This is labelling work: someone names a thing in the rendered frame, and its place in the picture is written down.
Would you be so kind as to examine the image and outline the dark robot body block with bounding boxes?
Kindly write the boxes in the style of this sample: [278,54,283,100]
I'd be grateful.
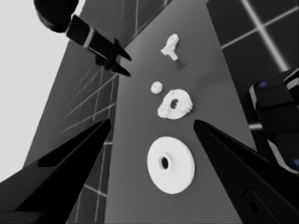
[248,68,299,175]

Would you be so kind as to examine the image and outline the large thick white disc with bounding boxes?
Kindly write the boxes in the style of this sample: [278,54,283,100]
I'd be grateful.
[146,135,196,195]

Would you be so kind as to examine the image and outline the white round pin carrier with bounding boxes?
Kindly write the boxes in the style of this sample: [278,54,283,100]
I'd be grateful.
[158,88,192,120]

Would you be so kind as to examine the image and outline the small white T-shaped piece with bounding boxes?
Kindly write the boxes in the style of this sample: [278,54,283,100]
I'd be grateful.
[160,43,179,62]

